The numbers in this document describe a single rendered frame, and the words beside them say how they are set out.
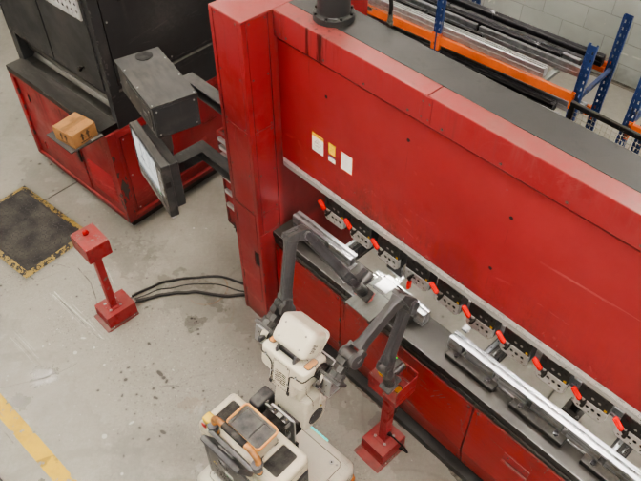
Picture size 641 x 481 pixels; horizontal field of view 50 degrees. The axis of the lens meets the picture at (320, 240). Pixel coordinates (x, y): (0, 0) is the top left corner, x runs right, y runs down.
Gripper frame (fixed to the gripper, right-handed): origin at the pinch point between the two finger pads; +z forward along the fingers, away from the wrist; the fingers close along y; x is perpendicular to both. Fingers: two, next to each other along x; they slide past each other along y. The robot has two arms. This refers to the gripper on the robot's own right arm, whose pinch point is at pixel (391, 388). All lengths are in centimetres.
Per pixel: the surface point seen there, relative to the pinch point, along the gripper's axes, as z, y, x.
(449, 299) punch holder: -38, 45, -2
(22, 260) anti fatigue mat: 56, -102, 293
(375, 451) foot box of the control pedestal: 65, -21, 1
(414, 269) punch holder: -40, 45, 21
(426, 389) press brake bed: 23.7, 17.8, -7.1
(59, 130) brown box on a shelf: -36, -25, 272
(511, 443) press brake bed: 9, 22, -60
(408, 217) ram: -70, 53, 30
